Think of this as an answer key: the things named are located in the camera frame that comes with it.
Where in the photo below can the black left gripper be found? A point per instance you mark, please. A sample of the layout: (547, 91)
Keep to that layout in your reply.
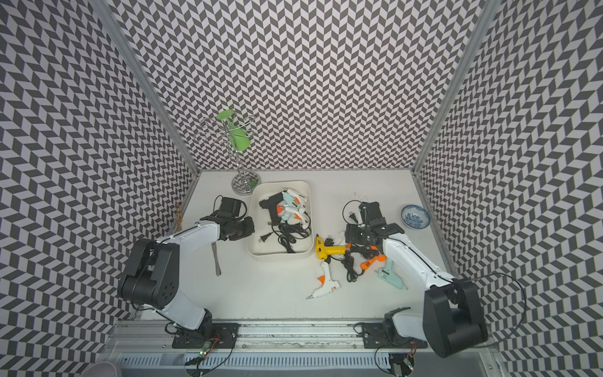
(250, 229)

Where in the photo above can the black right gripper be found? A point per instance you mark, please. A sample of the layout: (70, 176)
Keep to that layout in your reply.
(350, 234)

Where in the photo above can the white plastic storage box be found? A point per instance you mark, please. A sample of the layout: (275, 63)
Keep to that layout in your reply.
(271, 250)

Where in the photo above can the black glue gun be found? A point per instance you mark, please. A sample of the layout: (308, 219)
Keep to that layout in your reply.
(283, 231)

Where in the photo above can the white glue gun orange trigger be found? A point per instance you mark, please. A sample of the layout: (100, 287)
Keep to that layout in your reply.
(292, 216)

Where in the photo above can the small white glue gun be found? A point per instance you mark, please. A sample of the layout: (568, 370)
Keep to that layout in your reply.
(292, 195)

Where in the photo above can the mint green glue gun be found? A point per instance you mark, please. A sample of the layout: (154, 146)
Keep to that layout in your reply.
(294, 204)

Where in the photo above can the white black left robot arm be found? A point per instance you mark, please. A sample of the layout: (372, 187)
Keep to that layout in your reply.
(151, 276)

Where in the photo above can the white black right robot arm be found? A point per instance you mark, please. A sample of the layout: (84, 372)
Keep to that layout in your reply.
(450, 317)

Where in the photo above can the mint glue gun front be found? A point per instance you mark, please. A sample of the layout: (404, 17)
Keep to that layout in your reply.
(388, 275)

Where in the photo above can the yellow glue gun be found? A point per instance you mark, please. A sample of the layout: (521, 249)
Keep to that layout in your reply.
(324, 252)

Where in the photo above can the metal file tool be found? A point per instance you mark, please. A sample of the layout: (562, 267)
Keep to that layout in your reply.
(215, 259)

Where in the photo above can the blue white ceramic bowl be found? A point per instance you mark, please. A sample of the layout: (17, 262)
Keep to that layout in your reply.
(415, 216)

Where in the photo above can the silver stand green leaves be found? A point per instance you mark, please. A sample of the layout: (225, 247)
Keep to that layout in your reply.
(238, 135)

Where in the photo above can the wooden stick at wall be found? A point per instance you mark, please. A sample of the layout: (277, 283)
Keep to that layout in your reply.
(178, 219)

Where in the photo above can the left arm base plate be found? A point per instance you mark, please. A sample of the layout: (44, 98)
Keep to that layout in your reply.
(224, 334)

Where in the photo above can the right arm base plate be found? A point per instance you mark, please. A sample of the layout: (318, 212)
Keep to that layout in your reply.
(375, 335)

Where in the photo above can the aluminium front rail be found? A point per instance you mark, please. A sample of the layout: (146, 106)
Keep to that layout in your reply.
(254, 336)

